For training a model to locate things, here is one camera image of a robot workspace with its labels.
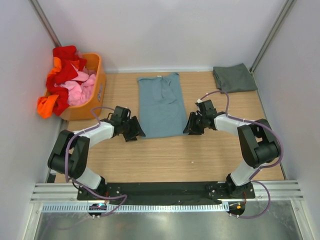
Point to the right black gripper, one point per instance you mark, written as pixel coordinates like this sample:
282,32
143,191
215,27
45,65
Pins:
190,127

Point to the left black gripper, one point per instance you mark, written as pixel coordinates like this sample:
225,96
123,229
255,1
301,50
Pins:
136,130

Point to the blue-grey t shirt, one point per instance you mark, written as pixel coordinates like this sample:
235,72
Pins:
162,110

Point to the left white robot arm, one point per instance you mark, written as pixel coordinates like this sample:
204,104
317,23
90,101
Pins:
69,155

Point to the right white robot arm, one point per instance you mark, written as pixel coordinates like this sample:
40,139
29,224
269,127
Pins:
259,145

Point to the folded dark grey t shirt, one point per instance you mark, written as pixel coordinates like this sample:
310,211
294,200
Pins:
234,79

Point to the pink t shirt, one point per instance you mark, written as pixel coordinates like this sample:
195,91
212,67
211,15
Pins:
80,89

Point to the orange plastic laundry basket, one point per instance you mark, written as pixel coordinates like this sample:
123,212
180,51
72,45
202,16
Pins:
83,112

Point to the orange t shirt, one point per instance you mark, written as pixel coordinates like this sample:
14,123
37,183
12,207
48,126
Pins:
45,104

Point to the red t shirt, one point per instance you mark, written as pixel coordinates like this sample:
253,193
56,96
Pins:
71,64

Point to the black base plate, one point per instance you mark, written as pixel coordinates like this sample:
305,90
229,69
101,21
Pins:
178,193

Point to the slotted white cable duct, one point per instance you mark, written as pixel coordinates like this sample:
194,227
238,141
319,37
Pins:
102,208

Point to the aluminium frame rail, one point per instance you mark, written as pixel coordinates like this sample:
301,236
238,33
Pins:
279,190

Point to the right aluminium corner post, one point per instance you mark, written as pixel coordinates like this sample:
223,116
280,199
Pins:
279,21

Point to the aluminium corner post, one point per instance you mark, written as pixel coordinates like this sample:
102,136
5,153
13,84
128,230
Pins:
279,21
45,22

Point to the left aluminium corner post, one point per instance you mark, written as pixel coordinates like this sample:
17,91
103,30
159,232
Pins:
45,22

